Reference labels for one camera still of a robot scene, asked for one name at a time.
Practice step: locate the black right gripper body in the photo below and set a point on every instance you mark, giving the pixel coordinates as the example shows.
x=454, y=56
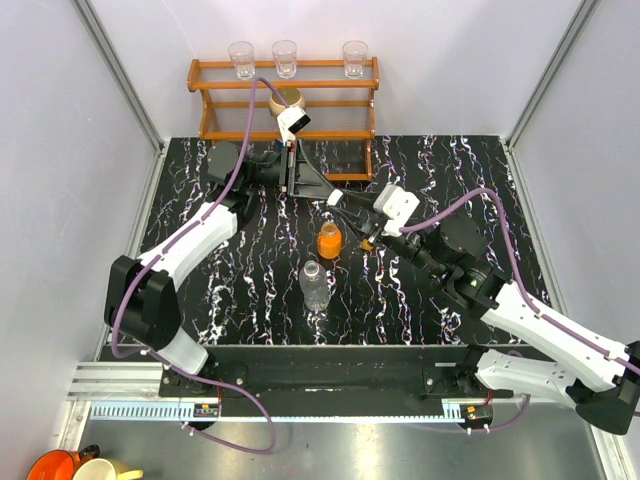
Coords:
x=405, y=244

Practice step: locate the wooden shelf rack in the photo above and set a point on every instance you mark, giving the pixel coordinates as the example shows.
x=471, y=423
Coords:
x=341, y=109

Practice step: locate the beige mug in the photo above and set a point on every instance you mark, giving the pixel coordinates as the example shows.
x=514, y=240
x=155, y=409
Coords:
x=286, y=97

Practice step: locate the clear plastic bottle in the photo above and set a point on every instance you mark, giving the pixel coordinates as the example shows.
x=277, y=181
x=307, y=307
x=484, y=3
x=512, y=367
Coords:
x=314, y=285

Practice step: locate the middle drinking glass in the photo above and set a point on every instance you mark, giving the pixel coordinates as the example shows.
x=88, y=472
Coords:
x=284, y=53

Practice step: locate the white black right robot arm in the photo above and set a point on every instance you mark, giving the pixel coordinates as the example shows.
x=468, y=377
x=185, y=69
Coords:
x=593, y=375

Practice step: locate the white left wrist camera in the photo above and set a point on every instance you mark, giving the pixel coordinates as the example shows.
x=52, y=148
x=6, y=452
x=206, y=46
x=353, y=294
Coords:
x=290, y=121

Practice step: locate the yellow mug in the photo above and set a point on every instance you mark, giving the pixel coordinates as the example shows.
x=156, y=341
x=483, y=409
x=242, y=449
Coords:
x=107, y=469

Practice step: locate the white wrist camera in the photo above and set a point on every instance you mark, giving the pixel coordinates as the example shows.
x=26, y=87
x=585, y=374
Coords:
x=290, y=121
x=396, y=205

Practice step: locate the orange juice bottle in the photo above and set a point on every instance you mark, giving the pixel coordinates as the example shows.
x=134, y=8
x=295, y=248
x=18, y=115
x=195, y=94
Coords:
x=329, y=241

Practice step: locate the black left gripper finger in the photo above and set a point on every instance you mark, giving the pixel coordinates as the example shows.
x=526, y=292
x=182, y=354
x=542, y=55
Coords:
x=321, y=179
x=310, y=191

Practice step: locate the aluminium slotted rail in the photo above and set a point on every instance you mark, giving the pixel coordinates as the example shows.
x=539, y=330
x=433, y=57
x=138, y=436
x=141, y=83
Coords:
x=150, y=393

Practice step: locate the drinking glass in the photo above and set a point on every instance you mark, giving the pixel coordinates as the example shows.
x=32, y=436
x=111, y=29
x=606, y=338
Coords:
x=241, y=54
x=284, y=53
x=354, y=58

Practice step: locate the right drinking glass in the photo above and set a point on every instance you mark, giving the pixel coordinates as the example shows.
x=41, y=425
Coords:
x=354, y=58

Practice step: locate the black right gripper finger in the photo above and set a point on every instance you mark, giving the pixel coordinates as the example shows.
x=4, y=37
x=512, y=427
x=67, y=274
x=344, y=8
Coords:
x=358, y=206
x=361, y=226

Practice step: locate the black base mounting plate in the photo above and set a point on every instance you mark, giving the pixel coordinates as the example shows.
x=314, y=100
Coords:
x=332, y=383

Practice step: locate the white blue bottle cap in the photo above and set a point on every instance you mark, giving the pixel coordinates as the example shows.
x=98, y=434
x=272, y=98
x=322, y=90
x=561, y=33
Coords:
x=335, y=197

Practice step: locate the left drinking glass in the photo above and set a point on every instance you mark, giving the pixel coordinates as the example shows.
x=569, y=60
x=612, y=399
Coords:
x=241, y=54

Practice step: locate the orange mug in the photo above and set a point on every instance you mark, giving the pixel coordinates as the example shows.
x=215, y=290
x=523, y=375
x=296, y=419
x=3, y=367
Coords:
x=62, y=464

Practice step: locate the orange bottle cap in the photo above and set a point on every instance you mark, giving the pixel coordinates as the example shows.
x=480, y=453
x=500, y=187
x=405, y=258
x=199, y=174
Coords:
x=365, y=245

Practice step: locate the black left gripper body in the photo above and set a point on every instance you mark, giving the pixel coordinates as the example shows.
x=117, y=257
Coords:
x=287, y=167

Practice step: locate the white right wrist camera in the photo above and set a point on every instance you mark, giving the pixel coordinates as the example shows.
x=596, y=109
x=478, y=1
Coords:
x=396, y=205

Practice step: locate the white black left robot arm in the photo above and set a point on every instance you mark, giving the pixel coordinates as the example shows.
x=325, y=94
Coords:
x=142, y=293

